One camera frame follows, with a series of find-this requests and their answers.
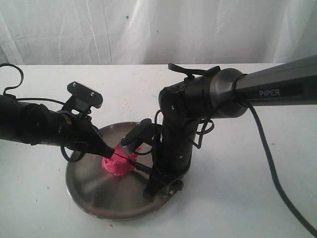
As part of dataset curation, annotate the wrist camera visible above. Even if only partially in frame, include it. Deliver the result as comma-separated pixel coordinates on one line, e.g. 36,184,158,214
63,81,103,113
119,119,155,155

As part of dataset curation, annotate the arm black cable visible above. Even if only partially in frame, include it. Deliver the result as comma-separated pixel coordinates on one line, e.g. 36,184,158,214
153,63,317,238
0,63,85,163

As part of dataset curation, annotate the pink clay lump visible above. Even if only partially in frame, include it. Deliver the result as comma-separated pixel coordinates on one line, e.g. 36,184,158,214
102,145,138,176

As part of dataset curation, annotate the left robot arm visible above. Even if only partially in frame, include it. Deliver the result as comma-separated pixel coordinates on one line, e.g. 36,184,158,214
0,95,115,162

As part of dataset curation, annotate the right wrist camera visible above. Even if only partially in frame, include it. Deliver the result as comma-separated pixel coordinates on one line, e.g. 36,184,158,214
119,119,155,155

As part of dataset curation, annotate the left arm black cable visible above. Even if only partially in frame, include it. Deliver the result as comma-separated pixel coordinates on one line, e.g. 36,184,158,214
0,63,85,163

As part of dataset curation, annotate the black knife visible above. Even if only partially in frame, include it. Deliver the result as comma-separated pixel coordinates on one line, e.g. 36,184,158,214
113,153,152,175

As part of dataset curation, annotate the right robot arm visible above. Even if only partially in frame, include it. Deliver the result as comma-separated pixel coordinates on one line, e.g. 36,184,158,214
143,56,317,201

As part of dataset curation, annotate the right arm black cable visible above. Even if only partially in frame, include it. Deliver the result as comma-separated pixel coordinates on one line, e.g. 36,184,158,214
153,63,317,238

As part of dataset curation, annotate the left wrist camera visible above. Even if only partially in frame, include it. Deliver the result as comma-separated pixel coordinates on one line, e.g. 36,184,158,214
63,81,103,113

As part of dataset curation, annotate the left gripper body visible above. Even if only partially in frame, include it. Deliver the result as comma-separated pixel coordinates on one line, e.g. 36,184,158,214
47,109,100,152

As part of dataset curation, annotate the white backdrop curtain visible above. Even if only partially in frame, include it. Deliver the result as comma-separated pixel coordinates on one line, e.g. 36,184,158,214
0,0,317,64

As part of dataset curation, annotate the round steel plate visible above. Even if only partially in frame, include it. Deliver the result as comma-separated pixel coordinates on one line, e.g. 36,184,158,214
65,121,183,221

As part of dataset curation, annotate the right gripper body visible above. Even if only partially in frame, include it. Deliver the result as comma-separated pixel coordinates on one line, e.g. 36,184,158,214
151,117,198,179

